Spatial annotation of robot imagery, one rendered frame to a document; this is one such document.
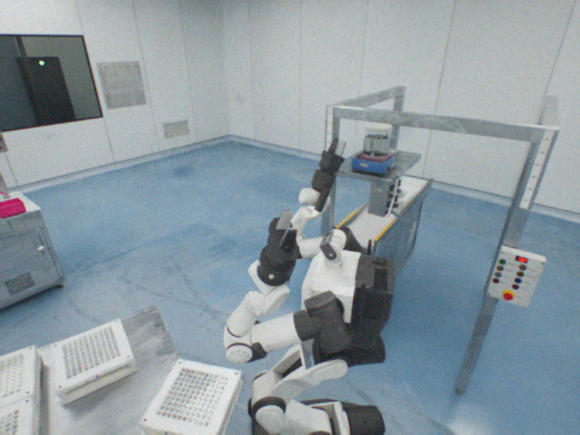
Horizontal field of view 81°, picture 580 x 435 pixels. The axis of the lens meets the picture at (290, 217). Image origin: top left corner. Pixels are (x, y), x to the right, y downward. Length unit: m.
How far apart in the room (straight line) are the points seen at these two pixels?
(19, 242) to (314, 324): 2.69
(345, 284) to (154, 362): 0.80
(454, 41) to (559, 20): 1.04
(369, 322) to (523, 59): 4.24
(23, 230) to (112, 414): 2.15
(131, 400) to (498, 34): 4.91
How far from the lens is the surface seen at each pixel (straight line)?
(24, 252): 3.37
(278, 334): 1.07
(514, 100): 5.08
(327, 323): 1.03
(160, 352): 1.53
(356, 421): 1.86
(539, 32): 5.04
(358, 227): 2.35
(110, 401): 1.45
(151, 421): 1.27
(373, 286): 1.15
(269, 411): 1.57
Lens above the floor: 1.91
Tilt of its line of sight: 27 degrees down
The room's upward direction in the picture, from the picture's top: straight up
